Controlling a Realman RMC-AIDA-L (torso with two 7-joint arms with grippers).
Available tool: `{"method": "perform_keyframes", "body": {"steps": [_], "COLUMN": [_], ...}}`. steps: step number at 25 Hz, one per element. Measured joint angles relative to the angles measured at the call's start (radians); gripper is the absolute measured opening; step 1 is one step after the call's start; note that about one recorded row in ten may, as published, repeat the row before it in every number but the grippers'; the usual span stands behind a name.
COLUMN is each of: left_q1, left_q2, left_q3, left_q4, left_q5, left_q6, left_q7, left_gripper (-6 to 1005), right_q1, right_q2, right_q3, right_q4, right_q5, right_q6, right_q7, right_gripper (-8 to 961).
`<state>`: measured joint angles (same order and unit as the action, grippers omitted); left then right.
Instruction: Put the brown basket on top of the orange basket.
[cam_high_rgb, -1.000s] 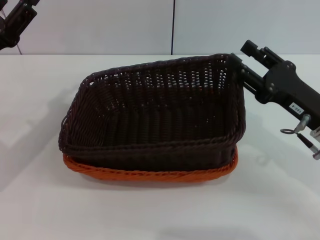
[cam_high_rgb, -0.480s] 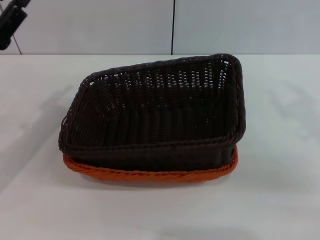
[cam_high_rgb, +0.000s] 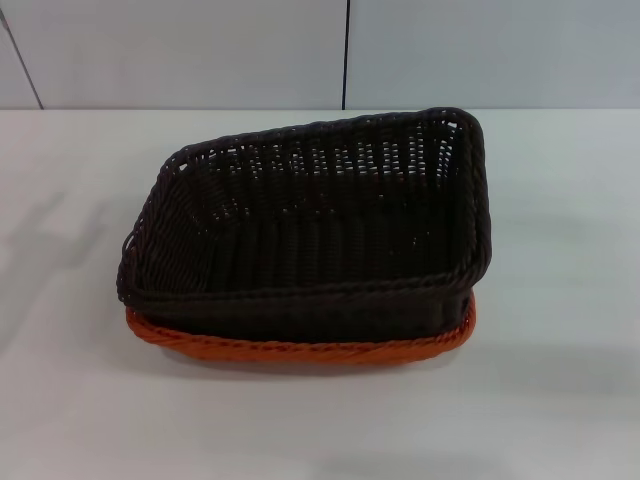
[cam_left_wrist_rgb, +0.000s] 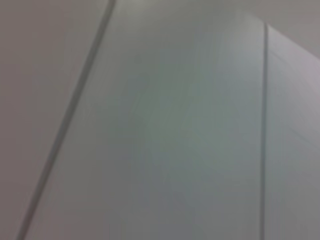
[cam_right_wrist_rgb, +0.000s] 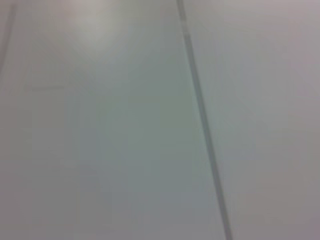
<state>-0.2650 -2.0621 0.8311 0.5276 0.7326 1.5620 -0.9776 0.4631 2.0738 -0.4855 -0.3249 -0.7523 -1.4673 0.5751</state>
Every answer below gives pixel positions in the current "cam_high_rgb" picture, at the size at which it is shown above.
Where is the dark brown woven plastic basket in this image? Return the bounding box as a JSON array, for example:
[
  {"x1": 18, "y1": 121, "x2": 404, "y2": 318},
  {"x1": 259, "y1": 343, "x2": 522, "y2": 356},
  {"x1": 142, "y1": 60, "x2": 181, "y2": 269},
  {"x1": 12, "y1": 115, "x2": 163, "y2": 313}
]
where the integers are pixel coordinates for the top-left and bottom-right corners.
[{"x1": 115, "y1": 105, "x2": 490, "y2": 346}]

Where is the orange woven plastic basket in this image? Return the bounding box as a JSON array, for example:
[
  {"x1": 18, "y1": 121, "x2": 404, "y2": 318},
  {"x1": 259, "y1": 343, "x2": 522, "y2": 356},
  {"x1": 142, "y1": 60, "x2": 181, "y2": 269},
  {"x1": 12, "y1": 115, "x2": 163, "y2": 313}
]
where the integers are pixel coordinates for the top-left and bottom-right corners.
[{"x1": 124, "y1": 292, "x2": 479, "y2": 366}]

